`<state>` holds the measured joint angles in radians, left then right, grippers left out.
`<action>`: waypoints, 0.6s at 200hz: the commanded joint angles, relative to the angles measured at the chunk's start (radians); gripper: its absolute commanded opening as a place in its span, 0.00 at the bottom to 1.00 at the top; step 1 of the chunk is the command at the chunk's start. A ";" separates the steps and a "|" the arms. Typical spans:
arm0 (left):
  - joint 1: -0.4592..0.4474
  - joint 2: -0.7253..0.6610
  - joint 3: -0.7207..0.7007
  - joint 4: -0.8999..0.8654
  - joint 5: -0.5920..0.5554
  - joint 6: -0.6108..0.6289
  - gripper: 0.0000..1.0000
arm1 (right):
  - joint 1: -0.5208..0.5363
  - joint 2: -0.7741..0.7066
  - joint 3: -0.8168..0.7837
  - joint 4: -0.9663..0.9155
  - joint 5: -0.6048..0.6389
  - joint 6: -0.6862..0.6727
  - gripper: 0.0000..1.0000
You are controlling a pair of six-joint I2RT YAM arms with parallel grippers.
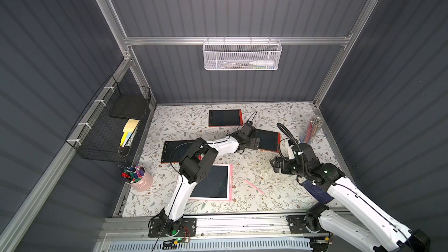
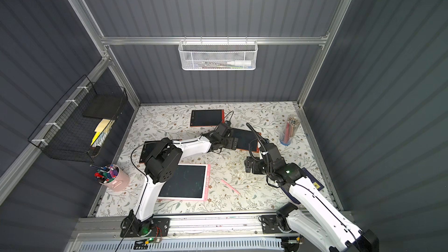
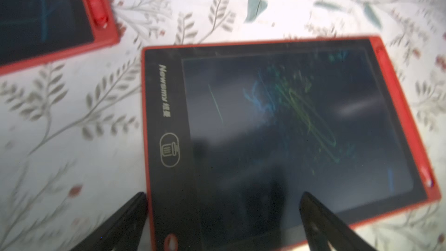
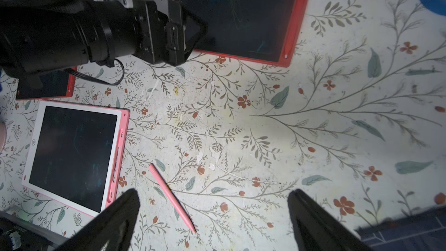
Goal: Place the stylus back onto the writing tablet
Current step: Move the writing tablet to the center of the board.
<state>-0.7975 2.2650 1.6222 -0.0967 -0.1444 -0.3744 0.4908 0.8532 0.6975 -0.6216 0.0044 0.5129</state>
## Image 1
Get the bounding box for red tablet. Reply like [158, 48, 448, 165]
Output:
[161, 140, 194, 163]
[255, 129, 281, 152]
[208, 109, 243, 127]

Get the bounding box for pink stylus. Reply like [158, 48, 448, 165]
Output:
[245, 179, 265, 196]

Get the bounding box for pink white writing tablet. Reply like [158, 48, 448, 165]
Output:
[190, 164, 233, 201]

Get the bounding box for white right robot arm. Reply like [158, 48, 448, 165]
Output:
[270, 141, 431, 252]

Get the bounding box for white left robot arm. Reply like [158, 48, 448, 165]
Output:
[157, 120, 260, 236]

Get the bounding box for dark blue notebook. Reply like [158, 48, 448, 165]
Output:
[301, 180, 334, 204]

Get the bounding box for clear cup of pencils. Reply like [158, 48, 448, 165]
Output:
[299, 115, 324, 144]

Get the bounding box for white marker in basket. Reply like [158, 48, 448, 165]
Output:
[249, 60, 275, 68]

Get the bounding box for pink cup of markers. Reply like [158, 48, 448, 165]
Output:
[117, 164, 154, 192]

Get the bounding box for yellow sticky notes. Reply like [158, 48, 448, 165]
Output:
[120, 119, 140, 147]

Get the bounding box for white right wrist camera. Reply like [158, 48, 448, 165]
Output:
[287, 140, 295, 161]

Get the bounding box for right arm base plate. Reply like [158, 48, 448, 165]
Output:
[286, 214, 333, 236]

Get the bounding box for white wire mesh basket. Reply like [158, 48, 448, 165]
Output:
[203, 40, 282, 71]

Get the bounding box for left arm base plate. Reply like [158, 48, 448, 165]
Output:
[148, 217, 197, 238]

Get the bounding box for black wire wall basket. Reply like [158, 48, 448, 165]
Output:
[66, 77, 151, 164]

